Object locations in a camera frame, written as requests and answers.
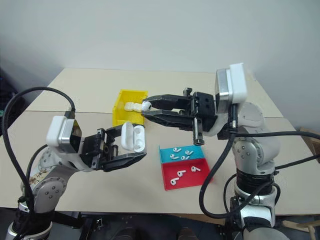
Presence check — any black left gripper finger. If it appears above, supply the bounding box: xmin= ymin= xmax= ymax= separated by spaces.
xmin=105 ymin=124 xmax=125 ymax=141
xmin=101 ymin=152 xmax=147 ymax=173

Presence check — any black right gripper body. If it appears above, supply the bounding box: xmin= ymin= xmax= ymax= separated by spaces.
xmin=178 ymin=87 xmax=218 ymax=146

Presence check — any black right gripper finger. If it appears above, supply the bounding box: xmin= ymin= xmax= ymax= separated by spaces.
xmin=142 ymin=93 xmax=191 ymax=111
xmin=140 ymin=109 xmax=195 ymax=131

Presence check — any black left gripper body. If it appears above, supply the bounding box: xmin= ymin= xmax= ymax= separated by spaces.
xmin=79 ymin=127 xmax=120 ymax=173

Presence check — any yellow plastic bin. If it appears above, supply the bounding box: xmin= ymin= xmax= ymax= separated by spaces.
xmin=111 ymin=88 xmax=149 ymax=129

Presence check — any blue plastic tray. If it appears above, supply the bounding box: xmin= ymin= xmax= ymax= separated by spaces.
xmin=158 ymin=144 xmax=207 ymax=165

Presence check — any red plastic tray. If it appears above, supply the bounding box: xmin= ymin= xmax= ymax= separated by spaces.
xmin=160 ymin=157 xmax=216 ymax=192

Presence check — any wooden furniture piece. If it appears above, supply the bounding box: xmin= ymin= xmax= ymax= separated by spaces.
xmin=299 ymin=126 xmax=320 ymax=156

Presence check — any light wooden stick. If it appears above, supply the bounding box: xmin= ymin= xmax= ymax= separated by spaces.
xmin=281 ymin=219 xmax=320 ymax=234

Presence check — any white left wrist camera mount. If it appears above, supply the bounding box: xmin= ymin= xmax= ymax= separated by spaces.
xmin=45 ymin=115 xmax=84 ymax=154

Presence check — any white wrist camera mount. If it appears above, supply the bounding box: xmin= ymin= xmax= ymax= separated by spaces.
xmin=214 ymin=62 xmax=249 ymax=111
xmin=45 ymin=115 xmax=84 ymax=154

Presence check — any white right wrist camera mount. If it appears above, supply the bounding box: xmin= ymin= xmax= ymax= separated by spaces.
xmin=214 ymin=62 xmax=249 ymax=111

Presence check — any black frame under table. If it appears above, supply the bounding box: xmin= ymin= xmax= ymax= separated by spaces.
xmin=51 ymin=211 xmax=227 ymax=240

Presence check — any long black cable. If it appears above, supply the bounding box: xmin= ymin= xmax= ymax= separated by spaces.
xmin=234 ymin=130 xmax=320 ymax=141

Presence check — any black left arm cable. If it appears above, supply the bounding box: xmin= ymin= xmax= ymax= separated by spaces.
xmin=0 ymin=86 xmax=77 ymax=216

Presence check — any thin black cable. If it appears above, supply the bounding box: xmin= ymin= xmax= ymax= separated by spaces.
xmin=273 ymin=154 xmax=320 ymax=171

